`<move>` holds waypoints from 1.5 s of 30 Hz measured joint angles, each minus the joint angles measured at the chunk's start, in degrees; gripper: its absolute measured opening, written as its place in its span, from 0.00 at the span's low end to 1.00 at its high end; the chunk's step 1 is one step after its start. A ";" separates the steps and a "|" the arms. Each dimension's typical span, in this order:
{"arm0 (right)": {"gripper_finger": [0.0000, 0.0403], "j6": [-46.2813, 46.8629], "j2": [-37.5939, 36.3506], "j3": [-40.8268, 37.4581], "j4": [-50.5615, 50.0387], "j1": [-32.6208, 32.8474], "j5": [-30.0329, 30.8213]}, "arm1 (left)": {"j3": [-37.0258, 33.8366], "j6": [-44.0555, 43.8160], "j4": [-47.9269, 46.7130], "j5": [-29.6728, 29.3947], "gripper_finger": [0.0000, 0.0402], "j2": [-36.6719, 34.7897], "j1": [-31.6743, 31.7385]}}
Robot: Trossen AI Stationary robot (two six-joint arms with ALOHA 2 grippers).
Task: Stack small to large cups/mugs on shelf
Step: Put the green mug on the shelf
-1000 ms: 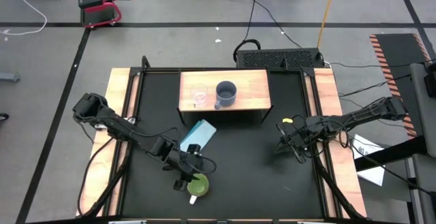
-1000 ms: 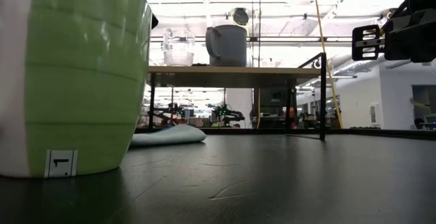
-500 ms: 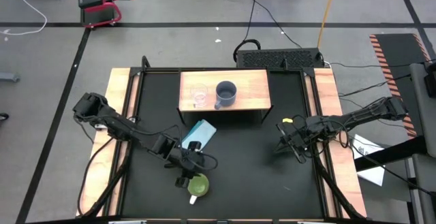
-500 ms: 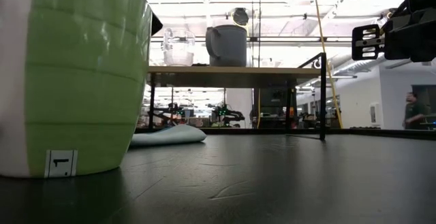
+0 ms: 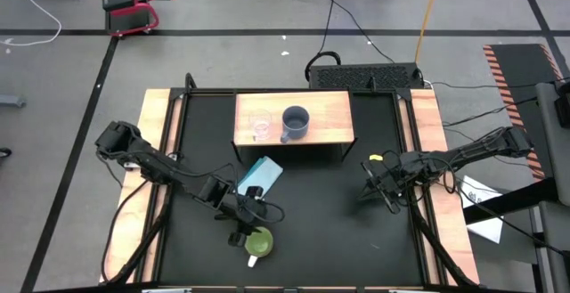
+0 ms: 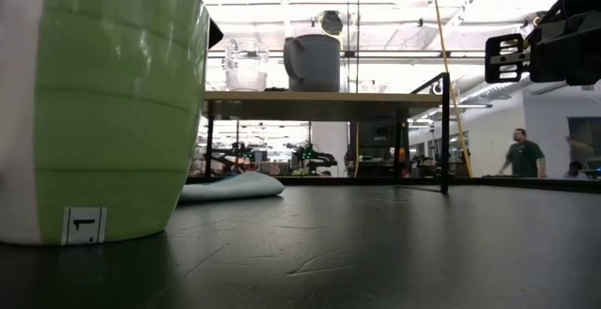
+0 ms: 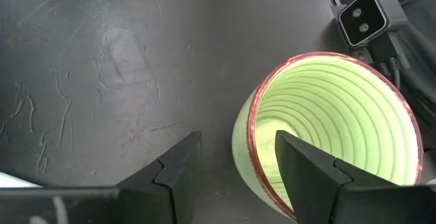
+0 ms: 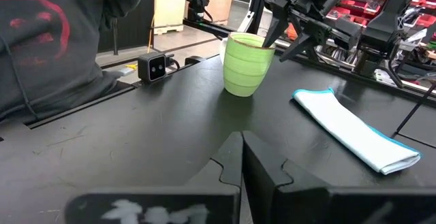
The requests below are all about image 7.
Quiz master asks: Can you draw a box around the small grey table camera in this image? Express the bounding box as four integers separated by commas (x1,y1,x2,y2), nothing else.
336,0,409,50

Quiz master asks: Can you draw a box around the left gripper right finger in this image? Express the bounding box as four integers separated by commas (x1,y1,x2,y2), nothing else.
275,130,399,224

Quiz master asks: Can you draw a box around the green mug with white handle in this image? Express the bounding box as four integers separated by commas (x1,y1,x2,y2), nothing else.
231,52,424,222

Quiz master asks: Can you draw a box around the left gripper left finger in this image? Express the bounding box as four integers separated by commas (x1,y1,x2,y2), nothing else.
115,130,204,224

